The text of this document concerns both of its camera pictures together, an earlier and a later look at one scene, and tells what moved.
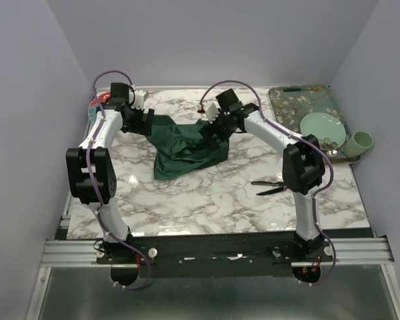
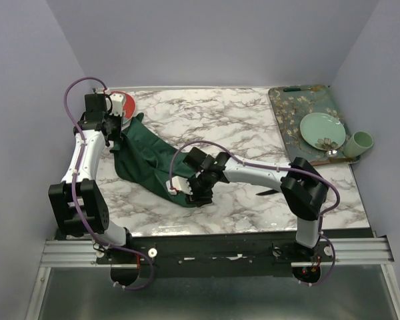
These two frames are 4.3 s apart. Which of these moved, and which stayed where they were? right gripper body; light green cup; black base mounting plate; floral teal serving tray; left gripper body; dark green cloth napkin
Moved: dark green cloth napkin; right gripper body; left gripper body
Stayed: black base mounting plate; light green cup; floral teal serving tray
